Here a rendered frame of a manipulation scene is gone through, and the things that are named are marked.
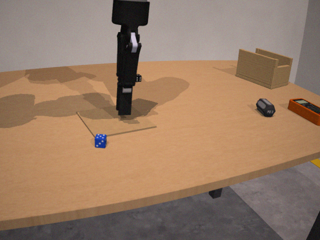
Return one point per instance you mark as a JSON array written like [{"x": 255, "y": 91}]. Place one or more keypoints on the black die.
[{"x": 138, "y": 78}]

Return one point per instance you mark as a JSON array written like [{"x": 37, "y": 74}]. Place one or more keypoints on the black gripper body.
[{"x": 130, "y": 15}]

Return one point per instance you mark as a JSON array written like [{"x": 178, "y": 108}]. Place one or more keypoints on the blue die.
[{"x": 100, "y": 140}]

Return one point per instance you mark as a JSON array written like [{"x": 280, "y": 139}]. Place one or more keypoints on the thin tan flat mat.
[{"x": 107, "y": 121}]

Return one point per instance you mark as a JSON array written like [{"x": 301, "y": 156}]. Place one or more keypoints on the tan wooden open box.
[{"x": 265, "y": 68}]

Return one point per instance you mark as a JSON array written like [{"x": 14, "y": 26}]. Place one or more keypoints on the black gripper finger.
[
  {"x": 119, "y": 68},
  {"x": 129, "y": 66}
]

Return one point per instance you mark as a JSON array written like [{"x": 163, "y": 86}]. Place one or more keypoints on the orange pocket multimeter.
[{"x": 305, "y": 109}]

